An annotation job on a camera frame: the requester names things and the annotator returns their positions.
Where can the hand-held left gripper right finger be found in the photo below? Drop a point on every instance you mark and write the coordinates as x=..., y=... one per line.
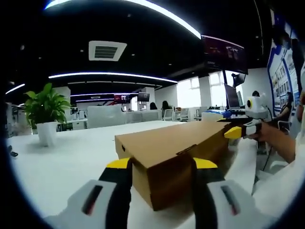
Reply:
x=219, y=200

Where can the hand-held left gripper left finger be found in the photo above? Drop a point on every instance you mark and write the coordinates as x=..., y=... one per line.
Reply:
x=95, y=200

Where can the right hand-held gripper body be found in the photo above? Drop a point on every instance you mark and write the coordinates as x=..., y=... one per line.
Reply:
x=257, y=107

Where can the brown cardboard shoe box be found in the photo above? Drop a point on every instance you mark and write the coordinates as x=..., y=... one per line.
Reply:
x=171, y=152

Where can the person's right hand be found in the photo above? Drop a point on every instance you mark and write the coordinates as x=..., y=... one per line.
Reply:
x=261, y=136

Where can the monitor on stand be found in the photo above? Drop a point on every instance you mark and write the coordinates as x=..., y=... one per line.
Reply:
x=232, y=96

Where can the hanging dark monitor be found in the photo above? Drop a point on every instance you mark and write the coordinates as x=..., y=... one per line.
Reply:
x=224, y=55

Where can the white desk partition panel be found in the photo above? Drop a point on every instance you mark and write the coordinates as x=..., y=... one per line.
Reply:
x=106, y=117

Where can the small black gadget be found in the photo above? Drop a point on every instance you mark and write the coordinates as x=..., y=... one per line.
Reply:
x=13, y=152

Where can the potted green plant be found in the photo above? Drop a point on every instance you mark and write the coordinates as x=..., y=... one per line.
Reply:
x=46, y=112

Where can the white ceiling light strip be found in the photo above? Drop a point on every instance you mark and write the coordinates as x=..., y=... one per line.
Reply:
x=112, y=75
x=143, y=9

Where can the white ceiling air vent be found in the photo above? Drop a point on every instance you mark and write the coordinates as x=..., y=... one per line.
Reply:
x=107, y=50

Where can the blue wall poster board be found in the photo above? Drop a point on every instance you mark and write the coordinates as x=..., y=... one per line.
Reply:
x=282, y=71

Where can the red wall screen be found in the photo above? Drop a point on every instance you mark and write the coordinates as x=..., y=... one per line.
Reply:
x=122, y=98

